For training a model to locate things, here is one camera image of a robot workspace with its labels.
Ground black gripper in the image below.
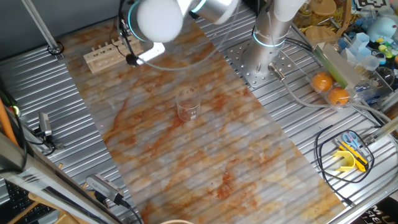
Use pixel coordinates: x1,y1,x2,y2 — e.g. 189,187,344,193
119,18,130,41

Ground wooden test tube rack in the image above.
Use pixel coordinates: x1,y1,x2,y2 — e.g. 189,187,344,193
83,33,144,74

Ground clear glass beaker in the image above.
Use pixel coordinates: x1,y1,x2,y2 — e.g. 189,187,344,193
175,86,201,122

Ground orange stick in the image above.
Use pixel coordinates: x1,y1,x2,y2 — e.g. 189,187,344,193
0,96,19,146

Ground orange marble pattern mat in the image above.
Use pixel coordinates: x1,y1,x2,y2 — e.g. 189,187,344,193
57,0,348,224

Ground grey metal beam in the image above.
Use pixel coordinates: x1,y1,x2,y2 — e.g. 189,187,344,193
0,132,125,224

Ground glass jar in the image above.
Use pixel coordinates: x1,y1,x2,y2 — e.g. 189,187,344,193
298,2,313,17

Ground wooden board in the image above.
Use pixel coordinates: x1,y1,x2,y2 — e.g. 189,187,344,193
7,191,83,224

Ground round wooden disc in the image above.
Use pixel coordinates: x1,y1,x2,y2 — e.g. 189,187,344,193
310,0,338,16
303,26,337,41

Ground black keyboard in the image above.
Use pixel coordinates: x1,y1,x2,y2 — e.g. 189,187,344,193
4,179,58,224

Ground orange fruit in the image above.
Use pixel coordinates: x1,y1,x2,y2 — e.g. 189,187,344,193
327,86,350,106
311,72,334,92

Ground clear plastic fruit tray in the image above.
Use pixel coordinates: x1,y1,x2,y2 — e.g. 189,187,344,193
306,68,363,110

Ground clear box with green strip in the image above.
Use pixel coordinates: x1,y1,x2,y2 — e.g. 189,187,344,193
312,41,363,91

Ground blue hexagonal cup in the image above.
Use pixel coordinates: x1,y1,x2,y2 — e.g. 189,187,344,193
352,32,371,52

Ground clear measuring cup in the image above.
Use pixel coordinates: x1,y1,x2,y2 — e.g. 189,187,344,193
359,54,381,72

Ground black white marker card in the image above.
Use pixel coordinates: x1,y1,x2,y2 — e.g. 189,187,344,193
354,0,392,11

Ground blue plush toy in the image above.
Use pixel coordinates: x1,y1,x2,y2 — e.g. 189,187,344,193
366,16,398,44

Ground yellow curved plastic piece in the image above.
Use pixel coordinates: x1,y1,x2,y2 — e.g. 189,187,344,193
331,149,356,173

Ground yellow green toy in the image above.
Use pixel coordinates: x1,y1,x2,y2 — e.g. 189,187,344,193
377,43,394,60

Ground round glass flask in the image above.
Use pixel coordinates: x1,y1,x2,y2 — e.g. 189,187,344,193
374,66,396,88

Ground yellow utility knife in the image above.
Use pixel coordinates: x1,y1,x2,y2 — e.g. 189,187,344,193
334,138,370,173

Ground aluminium bar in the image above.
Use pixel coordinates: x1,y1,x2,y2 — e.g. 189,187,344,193
362,116,398,146

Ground black bag with white letters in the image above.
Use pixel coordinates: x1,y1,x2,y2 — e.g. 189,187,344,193
349,198,398,224

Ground thin black cable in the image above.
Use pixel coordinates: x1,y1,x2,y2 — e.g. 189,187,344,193
109,26,129,59

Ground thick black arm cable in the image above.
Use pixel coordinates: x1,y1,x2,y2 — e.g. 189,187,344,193
116,0,135,60

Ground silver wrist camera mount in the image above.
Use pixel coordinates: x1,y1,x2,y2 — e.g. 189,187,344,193
136,42,166,65

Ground thin grey cable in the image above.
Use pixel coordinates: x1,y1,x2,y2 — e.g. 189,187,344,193
136,0,242,72

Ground black ring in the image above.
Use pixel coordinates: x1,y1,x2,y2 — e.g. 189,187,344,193
46,41,65,57

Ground aluminium frame pole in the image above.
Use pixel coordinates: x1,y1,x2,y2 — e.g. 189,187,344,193
21,0,65,60

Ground small grey camera on mount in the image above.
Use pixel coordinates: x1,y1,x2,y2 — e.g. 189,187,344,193
32,111,65,156

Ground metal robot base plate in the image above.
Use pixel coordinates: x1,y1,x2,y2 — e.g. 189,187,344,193
226,39,307,88

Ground grey robot power cable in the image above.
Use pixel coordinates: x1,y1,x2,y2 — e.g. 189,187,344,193
267,61,398,124

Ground silver ribbed camera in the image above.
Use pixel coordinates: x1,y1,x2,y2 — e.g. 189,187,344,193
85,173,126,205

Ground black camera cable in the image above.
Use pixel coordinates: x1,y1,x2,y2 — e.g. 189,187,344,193
119,197,144,224

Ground black cable bundle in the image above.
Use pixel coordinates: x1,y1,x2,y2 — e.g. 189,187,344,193
284,37,317,54

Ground wooden frame strip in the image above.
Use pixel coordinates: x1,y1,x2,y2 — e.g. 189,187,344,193
335,0,354,37

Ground blue handled scissors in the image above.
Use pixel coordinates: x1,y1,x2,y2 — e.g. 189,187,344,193
341,130,360,149

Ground black cable with plug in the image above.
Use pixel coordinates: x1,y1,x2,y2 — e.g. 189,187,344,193
313,124,376,208

